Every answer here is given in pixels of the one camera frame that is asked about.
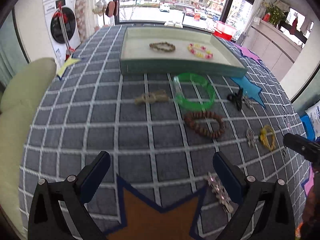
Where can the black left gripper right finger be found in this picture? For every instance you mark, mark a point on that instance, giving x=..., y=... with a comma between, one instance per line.
x=276, y=219

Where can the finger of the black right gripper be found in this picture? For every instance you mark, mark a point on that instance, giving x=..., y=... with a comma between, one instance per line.
x=308, y=149

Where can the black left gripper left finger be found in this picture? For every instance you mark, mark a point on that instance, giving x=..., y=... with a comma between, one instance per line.
x=46, y=220

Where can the silver rhinestone hair clip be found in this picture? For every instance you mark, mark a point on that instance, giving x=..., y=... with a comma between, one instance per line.
x=220, y=192

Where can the beige jewelry tray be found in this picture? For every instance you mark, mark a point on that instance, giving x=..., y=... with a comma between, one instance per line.
x=162, y=50

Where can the silver pendant by claw clip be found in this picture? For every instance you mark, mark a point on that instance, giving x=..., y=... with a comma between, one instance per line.
x=246, y=100

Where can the black hair claw clip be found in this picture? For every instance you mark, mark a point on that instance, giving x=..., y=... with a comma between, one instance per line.
x=236, y=98

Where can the white cabinet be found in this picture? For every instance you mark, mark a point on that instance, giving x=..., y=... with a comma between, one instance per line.
x=276, y=50

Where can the green plastic bangle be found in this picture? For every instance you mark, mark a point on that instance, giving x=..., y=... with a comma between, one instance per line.
x=193, y=92

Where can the potted green plant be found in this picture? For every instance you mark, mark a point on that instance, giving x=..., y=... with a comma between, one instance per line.
x=274, y=15

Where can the red bucket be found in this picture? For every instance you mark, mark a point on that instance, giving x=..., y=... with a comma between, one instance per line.
x=223, y=35

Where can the grey checked star blanket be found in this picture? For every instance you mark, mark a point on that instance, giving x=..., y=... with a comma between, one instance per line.
x=92, y=109

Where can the pink basin on bucket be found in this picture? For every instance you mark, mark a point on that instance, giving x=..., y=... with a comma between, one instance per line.
x=225, y=28

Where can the checkered folded board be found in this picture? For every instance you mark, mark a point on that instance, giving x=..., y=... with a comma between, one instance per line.
x=80, y=6

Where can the lower white washing machine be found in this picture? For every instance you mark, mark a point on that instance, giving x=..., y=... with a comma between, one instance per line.
x=59, y=48

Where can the red handled mop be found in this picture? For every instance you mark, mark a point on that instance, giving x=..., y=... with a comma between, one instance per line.
x=63, y=26

